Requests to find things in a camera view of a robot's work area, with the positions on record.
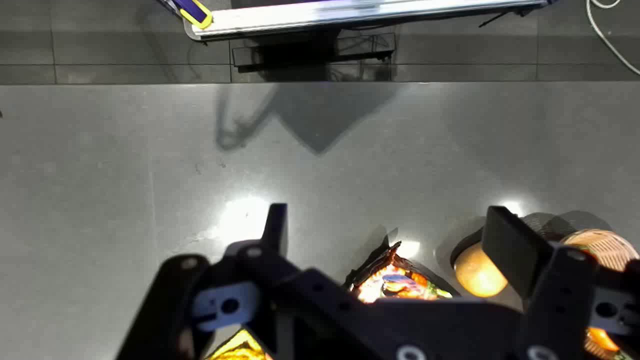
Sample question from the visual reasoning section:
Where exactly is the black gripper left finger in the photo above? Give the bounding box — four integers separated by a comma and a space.
118, 201, 302, 360

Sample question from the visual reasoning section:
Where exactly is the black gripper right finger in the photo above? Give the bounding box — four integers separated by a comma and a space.
481, 203, 640, 360

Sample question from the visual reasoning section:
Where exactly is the brown toy food piece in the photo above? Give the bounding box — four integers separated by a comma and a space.
343, 236, 456, 306

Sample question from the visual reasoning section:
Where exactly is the white cable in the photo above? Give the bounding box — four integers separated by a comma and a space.
584, 0, 640, 75

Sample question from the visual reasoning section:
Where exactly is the white board with frame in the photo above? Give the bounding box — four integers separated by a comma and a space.
158, 0, 556, 43

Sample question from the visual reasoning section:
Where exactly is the yellow toy food piece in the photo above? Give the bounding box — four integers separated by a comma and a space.
205, 325, 272, 360

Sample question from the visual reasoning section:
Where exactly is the small woven basket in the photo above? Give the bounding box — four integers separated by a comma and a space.
559, 227, 640, 274

